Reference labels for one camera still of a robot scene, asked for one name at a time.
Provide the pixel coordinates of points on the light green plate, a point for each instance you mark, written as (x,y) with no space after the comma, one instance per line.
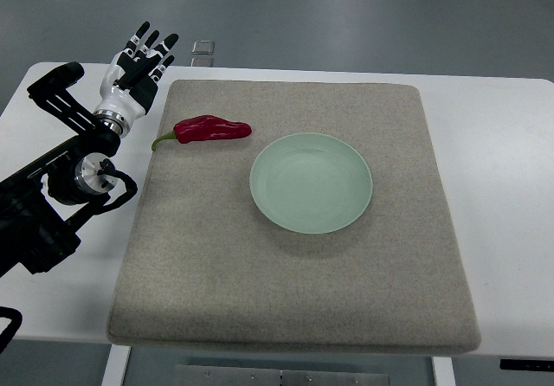
(311,183)

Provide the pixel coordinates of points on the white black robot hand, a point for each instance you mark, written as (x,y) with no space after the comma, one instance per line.
(130,84)

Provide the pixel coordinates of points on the black table control panel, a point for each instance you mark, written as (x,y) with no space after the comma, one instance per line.
(527,365)

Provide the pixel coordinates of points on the red chili pepper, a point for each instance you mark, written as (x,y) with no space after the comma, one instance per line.
(204,128)

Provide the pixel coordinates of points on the clear floor socket cover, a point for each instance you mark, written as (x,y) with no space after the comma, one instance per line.
(203,47)

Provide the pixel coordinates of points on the metal table frame plate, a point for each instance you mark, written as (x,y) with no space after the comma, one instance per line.
(218,375)

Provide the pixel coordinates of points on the beige fabric mat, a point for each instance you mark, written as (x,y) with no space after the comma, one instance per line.
(205,267)

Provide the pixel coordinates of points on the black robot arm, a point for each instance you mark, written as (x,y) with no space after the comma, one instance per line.
(45,203)

